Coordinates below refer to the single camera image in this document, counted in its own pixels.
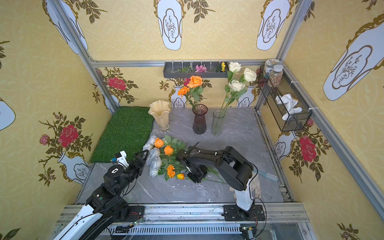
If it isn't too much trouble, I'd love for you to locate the orange marigold stem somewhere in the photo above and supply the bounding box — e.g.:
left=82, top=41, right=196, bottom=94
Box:
left=178, top=87, right=195, bottom=108

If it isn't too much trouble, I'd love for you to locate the grey wall planter tray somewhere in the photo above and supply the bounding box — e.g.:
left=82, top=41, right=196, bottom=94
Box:
left=163, top=61, right=229, bottom=79

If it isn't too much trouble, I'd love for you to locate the black wire wall basket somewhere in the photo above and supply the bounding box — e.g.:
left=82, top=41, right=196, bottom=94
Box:
left=255, top=66, right=312, bottom=132

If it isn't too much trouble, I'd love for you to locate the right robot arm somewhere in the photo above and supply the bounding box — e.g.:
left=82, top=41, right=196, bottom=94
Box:
left=176, top=146, right=255, bottom=211

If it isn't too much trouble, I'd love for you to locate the orange rose middle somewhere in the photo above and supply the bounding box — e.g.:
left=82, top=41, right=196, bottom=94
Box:
left=164, top=145, right=174, bottom=156

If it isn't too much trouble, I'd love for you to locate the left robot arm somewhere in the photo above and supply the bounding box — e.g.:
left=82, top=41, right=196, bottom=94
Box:
left=55, top=150, right=150, bottom=240

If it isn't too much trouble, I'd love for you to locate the white cloth in basket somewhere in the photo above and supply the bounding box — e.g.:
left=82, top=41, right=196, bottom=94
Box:
left=275, top=94, right=303, bottom=121

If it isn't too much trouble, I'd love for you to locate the yellow flower in tray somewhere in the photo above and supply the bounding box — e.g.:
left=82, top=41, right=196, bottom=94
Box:
left=221, top=62, right=226, bottom=72

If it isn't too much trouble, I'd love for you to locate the clear glass vase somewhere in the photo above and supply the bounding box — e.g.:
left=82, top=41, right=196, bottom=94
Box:
left=212, top=110, right=225, bottom=137

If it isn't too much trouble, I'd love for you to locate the pale blue rose middle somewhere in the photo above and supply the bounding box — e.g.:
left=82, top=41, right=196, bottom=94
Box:
left=146, top=148, right=162, bottom=170

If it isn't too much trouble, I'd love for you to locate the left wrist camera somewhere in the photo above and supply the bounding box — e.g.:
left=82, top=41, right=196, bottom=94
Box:
left=111, top=151, right=129, bottom=168

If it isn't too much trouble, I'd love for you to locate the white rose stem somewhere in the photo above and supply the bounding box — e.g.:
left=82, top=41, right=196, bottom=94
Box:
left=220, top=62, right=257, bottom=115

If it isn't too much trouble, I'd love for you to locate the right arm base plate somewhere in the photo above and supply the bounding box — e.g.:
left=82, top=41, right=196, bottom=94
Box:
left=222, top=204, right=266, bottom=222

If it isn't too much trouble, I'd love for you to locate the pink flower in tray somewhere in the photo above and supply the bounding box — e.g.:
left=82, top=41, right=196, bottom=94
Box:
left=195, top=65, right=208, bottom=73

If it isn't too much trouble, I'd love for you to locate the yellow orange tulip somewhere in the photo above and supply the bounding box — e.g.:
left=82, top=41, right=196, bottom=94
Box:
left=176, top=173, right=226, bottom=184

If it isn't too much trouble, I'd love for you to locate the orange marigold lower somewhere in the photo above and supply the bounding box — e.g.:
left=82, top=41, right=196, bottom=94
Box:
left=167, top=165, right=176, bottom=179

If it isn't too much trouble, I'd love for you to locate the purple glass vase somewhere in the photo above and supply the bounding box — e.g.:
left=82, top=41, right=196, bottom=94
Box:
left=193, top=104, right=208, bottom=135

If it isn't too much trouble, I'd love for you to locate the orange rose stem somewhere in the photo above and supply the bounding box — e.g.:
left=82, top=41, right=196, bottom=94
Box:
left=186, top=76, right=204, bottom=109

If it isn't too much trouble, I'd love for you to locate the beige work glove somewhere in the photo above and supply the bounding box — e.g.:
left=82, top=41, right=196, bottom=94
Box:
left=249, top=171, right=262, bottom=199

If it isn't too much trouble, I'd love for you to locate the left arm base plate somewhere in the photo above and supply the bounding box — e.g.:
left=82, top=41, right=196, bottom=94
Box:
left=123, top=206, right=145, bottom=224

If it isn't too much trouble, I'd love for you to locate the bottle with colourful beads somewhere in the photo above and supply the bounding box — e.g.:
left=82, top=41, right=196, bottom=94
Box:
left=268, top=65, right=284, bottom=88

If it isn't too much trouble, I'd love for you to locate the orange rose near mat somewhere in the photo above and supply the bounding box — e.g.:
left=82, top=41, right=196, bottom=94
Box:
left=154, top=138, right=164, bottom=149

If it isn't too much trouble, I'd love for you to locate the glass jar with white lid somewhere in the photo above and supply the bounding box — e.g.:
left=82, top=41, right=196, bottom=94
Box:
left=264, top=59, right=281, bottom=78

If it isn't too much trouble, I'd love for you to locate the cream ruffled vase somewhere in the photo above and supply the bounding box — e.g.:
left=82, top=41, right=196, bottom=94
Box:
left=148, top=100, right=171, bottom=134

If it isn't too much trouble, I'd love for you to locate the teal toothbrush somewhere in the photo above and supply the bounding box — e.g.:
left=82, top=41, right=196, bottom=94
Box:
left=253, top=171, right=279, bottom=183

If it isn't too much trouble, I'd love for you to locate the green artificial grass mat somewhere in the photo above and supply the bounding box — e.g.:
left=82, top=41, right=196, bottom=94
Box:
left=90, top=107, right=154, bottom=163

